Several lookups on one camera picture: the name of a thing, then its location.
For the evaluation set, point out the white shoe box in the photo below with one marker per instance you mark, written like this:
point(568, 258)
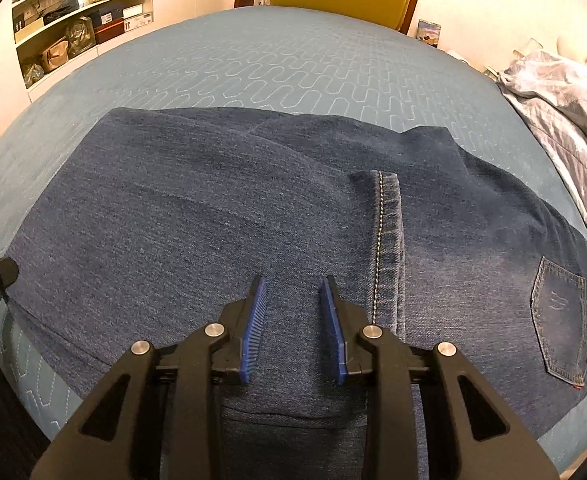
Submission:
point(137, 16)

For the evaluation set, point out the bed with blue sheet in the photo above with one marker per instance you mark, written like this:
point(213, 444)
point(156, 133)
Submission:
point(273, 60)

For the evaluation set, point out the olive green bag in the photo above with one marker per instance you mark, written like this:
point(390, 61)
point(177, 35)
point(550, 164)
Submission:
point(79, 36)

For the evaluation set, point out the blue denim pants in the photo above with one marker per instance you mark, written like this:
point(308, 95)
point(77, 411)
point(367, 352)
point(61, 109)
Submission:
point(173, 210)

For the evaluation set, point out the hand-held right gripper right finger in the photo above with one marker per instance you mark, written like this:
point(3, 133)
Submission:
point(334, 330)

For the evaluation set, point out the black handbag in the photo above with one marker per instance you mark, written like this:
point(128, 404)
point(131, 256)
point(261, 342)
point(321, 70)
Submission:
point(61, 14)

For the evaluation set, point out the light blue starred duvet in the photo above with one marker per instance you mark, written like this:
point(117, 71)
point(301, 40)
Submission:
point(573, 125)

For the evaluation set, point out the dark brown box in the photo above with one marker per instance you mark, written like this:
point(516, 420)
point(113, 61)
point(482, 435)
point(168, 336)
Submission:
point(108, 30)

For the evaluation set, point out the tan handbag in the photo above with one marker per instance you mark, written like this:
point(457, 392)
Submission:
point(56, 56)

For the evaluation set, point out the small yellowish bag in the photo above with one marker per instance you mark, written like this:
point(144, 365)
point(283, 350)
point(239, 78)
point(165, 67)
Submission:
point(32, 75)

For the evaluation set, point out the small blue printed box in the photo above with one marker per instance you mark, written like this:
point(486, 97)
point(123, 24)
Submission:
point(428, 34)

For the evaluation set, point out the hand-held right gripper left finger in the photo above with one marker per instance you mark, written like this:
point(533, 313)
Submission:
point(253, 330)

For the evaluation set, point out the white wall shelf unit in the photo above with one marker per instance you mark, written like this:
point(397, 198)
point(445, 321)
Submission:
point(146, 0)

